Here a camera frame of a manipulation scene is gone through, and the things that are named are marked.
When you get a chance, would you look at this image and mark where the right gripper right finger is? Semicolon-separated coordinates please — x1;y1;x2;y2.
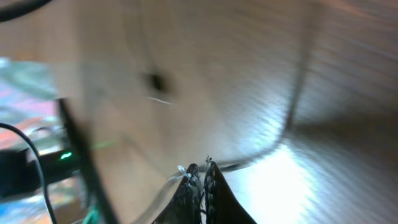
204;161;256;224

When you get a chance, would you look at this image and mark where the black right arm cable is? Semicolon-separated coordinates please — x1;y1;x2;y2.
0;121;60;224

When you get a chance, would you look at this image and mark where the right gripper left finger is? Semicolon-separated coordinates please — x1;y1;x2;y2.
153;164;203;224

